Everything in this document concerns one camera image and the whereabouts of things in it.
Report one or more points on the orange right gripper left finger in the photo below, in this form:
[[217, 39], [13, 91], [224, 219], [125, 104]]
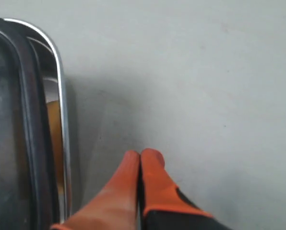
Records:
[[115, 206]]

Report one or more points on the grey lunch box lid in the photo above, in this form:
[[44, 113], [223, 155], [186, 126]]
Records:
[[28, 195]]

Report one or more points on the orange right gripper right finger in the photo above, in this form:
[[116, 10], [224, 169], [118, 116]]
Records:
[[162, 204]]

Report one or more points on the steel two-compartment lunch box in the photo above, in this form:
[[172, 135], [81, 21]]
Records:
[[55, 90]]

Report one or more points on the yellow toy cheese wedge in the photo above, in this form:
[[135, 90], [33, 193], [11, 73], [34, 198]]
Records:
[[54, 120]]

